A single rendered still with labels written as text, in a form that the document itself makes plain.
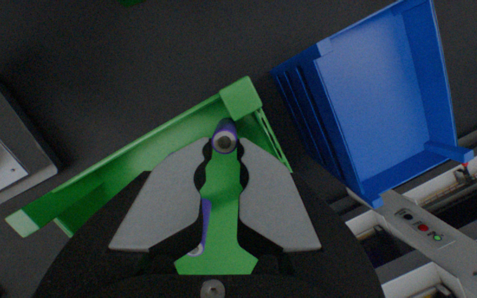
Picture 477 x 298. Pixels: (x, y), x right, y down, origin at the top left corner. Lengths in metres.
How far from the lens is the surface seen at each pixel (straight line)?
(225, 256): 0.27
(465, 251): 0.61
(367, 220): 0.70
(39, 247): 1.14
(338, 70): 0.40
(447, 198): 0.79
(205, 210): 0.20
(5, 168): 0.79
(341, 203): 0.79
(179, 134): 0.20
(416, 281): 0.59
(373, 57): 0.43
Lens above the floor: 0.59
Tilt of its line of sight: 73 degrees down
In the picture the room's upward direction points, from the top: 172 degrees clockwise
